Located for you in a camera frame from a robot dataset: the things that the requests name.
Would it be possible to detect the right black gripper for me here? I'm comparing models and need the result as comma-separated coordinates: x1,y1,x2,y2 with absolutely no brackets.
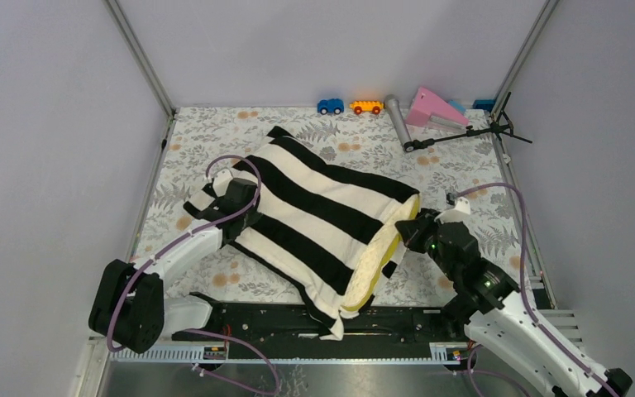
396,208,459,281

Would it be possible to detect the yellow white pillow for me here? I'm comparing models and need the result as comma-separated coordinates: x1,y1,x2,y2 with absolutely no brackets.
340,193,421,318

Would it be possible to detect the black white striped pillowcase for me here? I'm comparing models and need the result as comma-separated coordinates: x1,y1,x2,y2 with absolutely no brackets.
183,126,422,342

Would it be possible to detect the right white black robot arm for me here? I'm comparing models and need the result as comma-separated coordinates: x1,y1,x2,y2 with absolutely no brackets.
395,211,633,396

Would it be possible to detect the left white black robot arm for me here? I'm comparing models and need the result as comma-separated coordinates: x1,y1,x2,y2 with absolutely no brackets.
88,177,260,353

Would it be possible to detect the floral patterned table mat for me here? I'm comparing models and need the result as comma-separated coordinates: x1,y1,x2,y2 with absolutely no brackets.
131,108,520,307

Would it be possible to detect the grey microphone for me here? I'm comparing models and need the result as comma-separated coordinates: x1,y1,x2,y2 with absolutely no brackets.
384,94,414,153

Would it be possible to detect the blue toy car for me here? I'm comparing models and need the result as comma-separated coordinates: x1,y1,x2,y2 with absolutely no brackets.
317,98,345,115

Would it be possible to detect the pink triangular block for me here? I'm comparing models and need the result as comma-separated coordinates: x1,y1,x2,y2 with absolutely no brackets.
405,87,469,128

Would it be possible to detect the light blue block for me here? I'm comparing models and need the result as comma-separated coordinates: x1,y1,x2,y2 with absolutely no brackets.
447,100,466,115

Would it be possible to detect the black mini tripod stand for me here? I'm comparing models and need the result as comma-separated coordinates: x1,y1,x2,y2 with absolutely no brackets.
403,92,533,153

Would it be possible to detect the orange yellow toy car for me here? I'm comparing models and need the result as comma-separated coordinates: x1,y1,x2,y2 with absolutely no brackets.
350,101,384,115

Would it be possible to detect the dark blue block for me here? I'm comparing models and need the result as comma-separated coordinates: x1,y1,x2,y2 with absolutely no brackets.
472,99,496,112

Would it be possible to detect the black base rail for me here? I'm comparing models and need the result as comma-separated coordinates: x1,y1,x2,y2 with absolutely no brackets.
172,302,470,363

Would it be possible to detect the left aluminium frame post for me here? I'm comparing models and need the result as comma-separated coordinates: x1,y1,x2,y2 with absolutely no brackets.
103,0,176,118

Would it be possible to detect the aluminium frame post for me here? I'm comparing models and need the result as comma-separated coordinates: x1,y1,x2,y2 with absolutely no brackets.
103,0,176,118
493,0,561,113

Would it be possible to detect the right aluminium frame post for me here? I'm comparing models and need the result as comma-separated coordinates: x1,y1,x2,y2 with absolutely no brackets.
493,0,561,113

